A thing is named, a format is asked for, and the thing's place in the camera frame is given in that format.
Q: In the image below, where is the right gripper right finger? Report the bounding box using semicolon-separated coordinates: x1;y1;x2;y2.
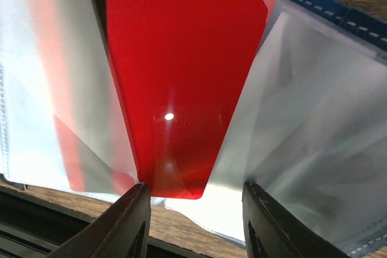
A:
242;182;347;257

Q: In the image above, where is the blue leather card holder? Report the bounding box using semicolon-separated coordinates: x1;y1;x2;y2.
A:
1;0;386;257

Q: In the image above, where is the red striped card bottom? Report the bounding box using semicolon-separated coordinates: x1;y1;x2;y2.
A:
106;0;276;199

